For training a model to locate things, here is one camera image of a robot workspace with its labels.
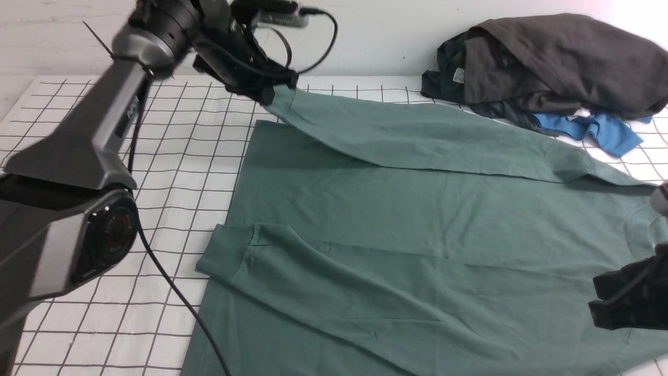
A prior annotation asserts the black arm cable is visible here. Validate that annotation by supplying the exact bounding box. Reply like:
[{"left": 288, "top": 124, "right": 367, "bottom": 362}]
[{"left": 128, "top": 84, "right": 233, "bottom": 376}]

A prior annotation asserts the green long-sleeved shirt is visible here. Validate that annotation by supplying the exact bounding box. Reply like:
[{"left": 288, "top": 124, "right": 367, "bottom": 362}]
[{"left": 196, "top": 87, "right": 666, "bottom": 375}]

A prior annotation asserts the black camera cable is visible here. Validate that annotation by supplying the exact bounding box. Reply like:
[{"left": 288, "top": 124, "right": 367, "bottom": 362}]
[{"left": 193, "top": 7, "right": 339, "bottom": 79}]

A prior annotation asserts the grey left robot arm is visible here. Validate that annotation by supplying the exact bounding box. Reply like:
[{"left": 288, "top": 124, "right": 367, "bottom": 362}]
[{"left": 2, "top": 1, "right": 282, "bottom": 375}]

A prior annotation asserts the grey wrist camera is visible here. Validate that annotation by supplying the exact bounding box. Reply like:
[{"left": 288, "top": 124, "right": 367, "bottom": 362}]
[{"left": 230, "top": 1, "right": 308, "bottom": 28}]

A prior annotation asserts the black garment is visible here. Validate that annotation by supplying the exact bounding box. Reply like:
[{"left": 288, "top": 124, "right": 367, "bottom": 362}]
[{"left": 421, "top": 32, "right": 558, "bottom": 137}]

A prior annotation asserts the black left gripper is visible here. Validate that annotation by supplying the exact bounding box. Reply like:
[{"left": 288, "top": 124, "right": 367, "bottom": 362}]
[{"left": 192, "top": 1, "right": 299, "bottom": 105}]

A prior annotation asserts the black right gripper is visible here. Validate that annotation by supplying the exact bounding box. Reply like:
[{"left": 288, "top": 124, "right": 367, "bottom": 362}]
[{"left": 589, "top": 243, "right": 667, "bottom": 331}]

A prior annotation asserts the dark grey garment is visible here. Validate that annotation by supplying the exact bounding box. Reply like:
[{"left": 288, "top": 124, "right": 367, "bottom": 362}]
[{"left": 464, "top": 14, "right": 667, "bottom": 119}]

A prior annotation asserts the white grid tablecloth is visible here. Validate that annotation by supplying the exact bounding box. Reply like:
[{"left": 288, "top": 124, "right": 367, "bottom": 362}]
[{"left": 0, "top": 77, "right": 668, "bottom": 376}]

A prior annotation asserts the blue garment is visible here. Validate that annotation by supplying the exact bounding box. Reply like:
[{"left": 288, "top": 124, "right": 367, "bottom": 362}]
[{"left": 532, "top": 113, "right": 643, "bottom": 159}]

